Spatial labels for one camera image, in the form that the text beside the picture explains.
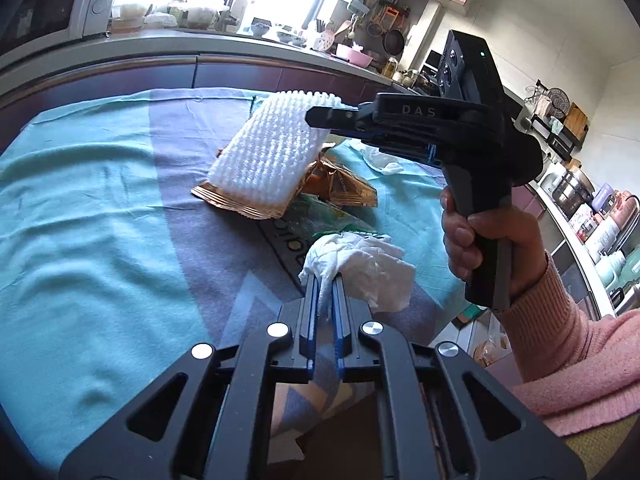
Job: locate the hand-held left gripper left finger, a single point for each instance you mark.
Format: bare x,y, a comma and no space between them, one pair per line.
310,312

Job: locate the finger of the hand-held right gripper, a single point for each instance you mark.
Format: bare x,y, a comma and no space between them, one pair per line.
335,116
390,145

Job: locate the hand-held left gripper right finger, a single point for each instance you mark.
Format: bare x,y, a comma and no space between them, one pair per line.
340,312

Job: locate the large white tissue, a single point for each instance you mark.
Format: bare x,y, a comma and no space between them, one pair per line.
370,270

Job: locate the copper foil snack packet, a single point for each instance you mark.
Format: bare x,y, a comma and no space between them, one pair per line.
345,185

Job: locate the white bristle sponge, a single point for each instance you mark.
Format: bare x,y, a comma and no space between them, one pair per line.
270,150

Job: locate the green clear plastic wrapper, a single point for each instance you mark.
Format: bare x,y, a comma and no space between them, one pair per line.
325,216

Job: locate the person's right forearm pink sleeve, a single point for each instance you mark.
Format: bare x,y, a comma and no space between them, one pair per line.
575,360

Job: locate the person's right hand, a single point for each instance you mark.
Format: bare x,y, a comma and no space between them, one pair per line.
457,240

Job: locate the pink mixing bowl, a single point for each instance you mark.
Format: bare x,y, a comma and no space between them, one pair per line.
354,56

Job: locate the cooking oil bottle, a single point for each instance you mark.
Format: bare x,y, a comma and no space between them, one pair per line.
391,67

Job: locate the metal dish rack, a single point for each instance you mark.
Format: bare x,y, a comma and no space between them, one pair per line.
555,120

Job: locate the black frying pan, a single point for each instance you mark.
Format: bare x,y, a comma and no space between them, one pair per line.
394,43

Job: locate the wooden cutting board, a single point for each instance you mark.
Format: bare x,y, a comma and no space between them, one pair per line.
577,120

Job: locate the silver rice cooker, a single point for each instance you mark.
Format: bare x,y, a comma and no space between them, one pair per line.
572,191

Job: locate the glass storage jar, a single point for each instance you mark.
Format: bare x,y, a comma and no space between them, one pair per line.
200,16

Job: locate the maroon kitchen counter cabinet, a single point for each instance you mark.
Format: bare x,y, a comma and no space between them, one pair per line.
150,67

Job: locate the pale green flask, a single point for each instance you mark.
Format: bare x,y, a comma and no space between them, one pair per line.
614,267

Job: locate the clear plastic food container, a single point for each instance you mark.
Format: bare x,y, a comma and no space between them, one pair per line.
129,17

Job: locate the teal and grey blanket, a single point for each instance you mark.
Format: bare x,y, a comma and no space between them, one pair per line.
100,210

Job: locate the yellow-green cloth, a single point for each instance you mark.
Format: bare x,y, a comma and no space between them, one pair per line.
607,447

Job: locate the grey microwave oven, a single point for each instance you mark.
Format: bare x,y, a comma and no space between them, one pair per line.
40,10

